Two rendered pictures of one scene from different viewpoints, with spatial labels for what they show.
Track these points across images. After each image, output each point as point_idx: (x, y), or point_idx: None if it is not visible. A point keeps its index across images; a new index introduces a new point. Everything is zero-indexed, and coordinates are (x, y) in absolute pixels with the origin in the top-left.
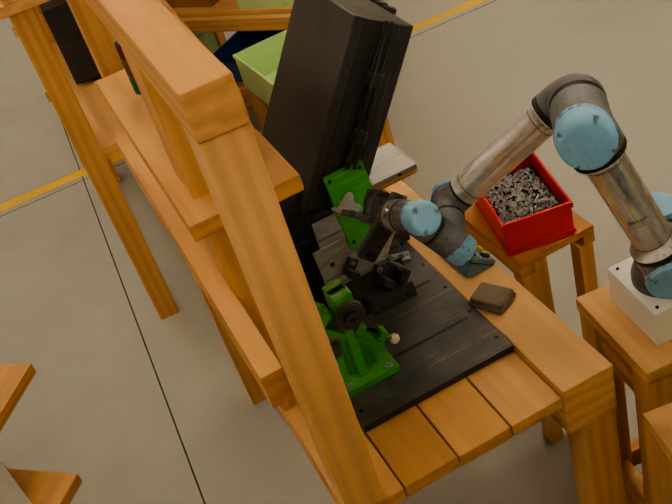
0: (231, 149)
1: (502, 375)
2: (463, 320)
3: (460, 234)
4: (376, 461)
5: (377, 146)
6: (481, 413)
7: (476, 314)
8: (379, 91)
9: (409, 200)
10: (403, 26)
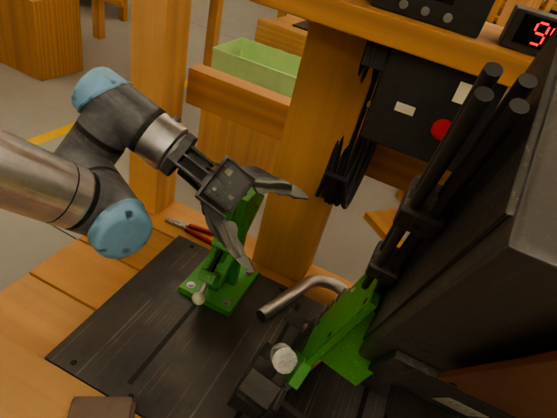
0: None
1: (53, 324)
2: (133, 376)
3: (55, 151)
4: (152, 222)
5: (375, 339)
6: (66, 278)
7: (117, 393)
8: (419, 266)
9: (128, 94)
10: (510, 187)
